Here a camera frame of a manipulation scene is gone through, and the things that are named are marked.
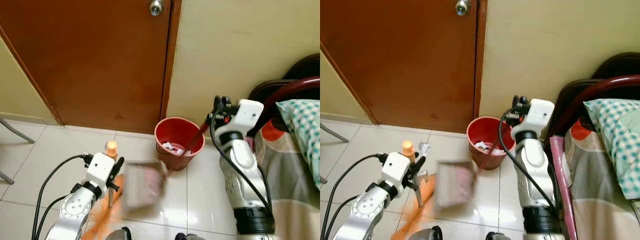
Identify orange broom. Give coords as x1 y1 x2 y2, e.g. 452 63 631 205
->
82 140 126 240
389 140 442 240

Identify grey dustpan with red handle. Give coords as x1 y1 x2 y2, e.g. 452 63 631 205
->
122 123 210 210
433 125 509 219

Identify red plastic bucket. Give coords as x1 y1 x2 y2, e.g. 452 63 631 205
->
154 117 206 172
466 116 516 171

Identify white paper scraps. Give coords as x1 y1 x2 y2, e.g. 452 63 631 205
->
473 141 506 155
160 142 199 156

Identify robot left leg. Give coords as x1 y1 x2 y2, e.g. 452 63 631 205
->
104 226 133 240
421 225 444 240

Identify green checked pillow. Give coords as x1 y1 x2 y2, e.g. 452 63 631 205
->
583 98 640 202
276 98 321 190

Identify beige grey orange bedsheet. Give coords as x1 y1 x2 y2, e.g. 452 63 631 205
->
254 119 321 240
564 118 640 240

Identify brown wooden door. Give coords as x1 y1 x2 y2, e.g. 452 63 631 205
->
320 0 480 134
0 0 174 135

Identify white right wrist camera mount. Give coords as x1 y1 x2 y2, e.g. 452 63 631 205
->
520 98 555 132
233 98 265 134

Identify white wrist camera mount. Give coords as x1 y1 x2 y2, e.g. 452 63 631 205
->
233 98 265 134
520 98 555 132
85 152 117 187
381 151 414 187

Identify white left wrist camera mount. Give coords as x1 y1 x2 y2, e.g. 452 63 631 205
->
85 152 117 187
381 151 414 187

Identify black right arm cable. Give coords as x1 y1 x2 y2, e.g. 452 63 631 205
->
209 110 274 217
498 108 564 222

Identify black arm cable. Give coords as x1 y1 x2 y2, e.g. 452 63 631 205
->
209 110 274 217
498 108 564 222
320 153 389 240
31 153 95 240
327 194 372 240
37 194 72 240

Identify brown wooden door frame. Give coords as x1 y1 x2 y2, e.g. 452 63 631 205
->
473 0 489 121
160 0 184 122

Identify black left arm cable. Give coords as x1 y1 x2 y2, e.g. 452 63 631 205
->
31 153 95 240
37 194 72 240
327 194 372 240
320 153 389 240

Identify dark red curved rail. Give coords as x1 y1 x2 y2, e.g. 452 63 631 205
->
547 74 640 141
257 76 321 126

